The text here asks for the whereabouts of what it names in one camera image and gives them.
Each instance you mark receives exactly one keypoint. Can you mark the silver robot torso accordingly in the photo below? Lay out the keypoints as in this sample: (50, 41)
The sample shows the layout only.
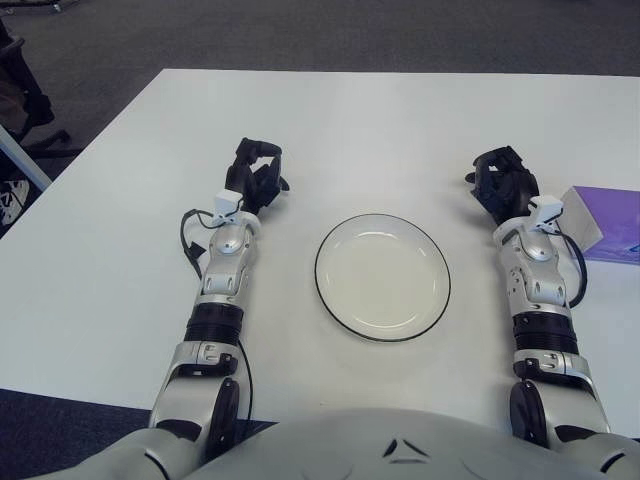
(350, 445)

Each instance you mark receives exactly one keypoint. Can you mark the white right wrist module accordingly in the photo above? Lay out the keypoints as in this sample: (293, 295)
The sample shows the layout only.
(546, 209)

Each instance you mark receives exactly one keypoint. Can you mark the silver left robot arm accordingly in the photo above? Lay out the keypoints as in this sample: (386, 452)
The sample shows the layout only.
(220, 280)

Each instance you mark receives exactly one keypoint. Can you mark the grey neighbouring table edge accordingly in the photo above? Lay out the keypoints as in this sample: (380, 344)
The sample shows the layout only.
(25, 160)

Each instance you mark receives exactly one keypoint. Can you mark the white plate with black rim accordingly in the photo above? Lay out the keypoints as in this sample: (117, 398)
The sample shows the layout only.
(382, 277)

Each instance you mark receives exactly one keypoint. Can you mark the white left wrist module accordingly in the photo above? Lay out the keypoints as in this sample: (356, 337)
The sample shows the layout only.
(227, 202)

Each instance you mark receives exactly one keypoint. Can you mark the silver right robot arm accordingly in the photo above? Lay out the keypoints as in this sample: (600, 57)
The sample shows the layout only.
(537, 280)

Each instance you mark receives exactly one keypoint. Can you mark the purple tissue paper pack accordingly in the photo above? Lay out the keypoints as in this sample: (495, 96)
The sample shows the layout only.
(612, 225)

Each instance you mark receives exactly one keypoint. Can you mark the white and black sneaker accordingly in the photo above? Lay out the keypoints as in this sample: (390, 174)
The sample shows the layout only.
(12, 200)

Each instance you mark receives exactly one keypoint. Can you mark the black office chair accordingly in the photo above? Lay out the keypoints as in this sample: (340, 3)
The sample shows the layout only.
(27, 95)

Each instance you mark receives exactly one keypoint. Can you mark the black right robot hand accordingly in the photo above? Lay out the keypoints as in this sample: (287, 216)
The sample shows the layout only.
(510, 190)

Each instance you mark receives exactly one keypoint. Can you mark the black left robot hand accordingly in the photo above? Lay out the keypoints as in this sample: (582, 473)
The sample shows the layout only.
(250, 175)

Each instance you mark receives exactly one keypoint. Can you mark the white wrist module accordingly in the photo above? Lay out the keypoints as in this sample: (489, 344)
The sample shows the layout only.
(546, 209)
(227, 202)

